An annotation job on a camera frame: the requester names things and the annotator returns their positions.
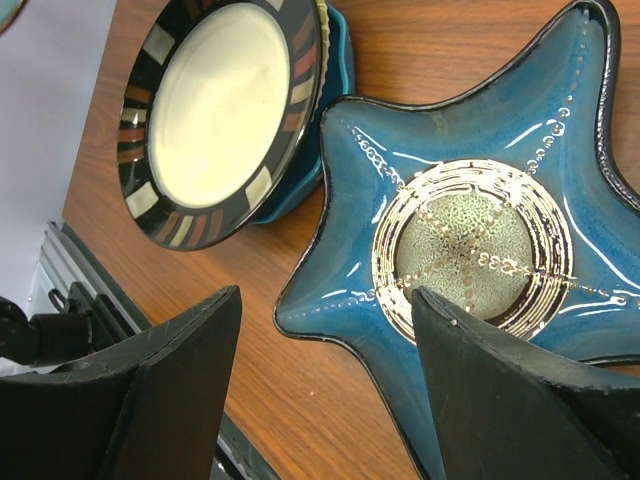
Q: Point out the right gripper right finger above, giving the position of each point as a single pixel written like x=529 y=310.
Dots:
x=504 y=408

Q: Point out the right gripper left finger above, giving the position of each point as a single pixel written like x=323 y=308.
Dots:
x=148 y=407

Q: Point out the black rimmed cream plate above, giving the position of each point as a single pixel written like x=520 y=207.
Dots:
x=217 y=104

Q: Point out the dark blue branch plate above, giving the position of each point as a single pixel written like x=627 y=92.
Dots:
x=9 y=12

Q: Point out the dark teal bottom dish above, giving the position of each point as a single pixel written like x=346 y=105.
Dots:
x=504 y=199

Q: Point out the yellow woven basket plate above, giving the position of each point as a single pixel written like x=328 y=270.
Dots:
x=323 y=15

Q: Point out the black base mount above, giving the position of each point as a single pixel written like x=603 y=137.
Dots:
x=44 y=342

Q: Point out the aluminium rail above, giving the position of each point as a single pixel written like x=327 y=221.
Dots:
x=64 y=259

